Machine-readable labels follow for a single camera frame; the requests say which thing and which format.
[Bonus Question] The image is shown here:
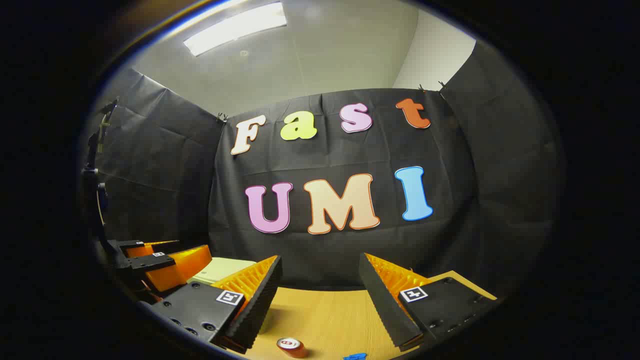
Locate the ceiling light panel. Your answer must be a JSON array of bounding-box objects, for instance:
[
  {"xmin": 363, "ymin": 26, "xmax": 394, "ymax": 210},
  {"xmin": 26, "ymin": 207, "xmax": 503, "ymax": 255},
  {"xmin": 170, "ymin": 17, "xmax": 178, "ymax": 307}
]
[{"xmin": 182, "ymin": 1, "xmax": 288, "ymax": 57}]

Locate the red pop can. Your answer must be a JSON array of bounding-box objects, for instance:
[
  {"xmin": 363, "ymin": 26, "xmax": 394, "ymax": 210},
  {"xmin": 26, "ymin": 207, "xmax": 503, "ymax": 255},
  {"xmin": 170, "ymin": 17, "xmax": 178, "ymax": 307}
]
[{"xmin": 276, "ymin": 337, "xmax": 308, "ymax": 359}]

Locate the dark tripod stand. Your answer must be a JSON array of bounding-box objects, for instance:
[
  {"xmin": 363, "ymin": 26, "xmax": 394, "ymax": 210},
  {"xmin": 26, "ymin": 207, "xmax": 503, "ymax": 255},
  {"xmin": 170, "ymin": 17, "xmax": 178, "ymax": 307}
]
[{"xmin": 81, "ymin": 97, "xmax": 121, "ymax": 251}]

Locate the wooden desktop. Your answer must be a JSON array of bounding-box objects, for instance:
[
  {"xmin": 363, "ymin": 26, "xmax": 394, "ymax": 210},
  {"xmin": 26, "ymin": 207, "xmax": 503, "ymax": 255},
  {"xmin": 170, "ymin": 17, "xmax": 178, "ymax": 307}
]
[{"xmin": 242, "ymin": 270, "xmax": 499, "ymax": 360}]

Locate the black backdrop cloth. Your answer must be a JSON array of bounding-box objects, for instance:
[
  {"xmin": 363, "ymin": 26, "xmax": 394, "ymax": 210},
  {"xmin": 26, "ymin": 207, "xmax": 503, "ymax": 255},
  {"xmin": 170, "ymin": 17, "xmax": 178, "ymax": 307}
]
[{"xmin": 82, "ymin": 40, "xmax": 568, "ymax": 306}]

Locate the green desktop garbage bin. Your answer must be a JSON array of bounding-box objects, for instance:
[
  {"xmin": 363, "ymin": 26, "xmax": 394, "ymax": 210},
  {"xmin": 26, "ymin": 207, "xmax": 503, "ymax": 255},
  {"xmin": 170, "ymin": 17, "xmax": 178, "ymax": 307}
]
[{"xmin": 187, "ymin": 257, "xmax": 276, "ymax": 335}]

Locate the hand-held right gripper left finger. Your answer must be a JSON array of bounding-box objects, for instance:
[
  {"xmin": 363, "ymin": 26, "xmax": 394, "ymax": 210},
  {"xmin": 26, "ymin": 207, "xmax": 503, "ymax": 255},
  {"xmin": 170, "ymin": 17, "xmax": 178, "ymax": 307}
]
[{"xmin": 145, "ymin": 255, "xmax": 283, "ymax": 355}]

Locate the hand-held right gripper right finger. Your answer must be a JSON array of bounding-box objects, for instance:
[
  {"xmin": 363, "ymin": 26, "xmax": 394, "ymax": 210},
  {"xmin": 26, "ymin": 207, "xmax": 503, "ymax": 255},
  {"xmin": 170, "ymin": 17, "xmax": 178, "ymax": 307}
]
[{"xmin": 358, "ymin": 252, "xmax": 501, "ymax": 352}]

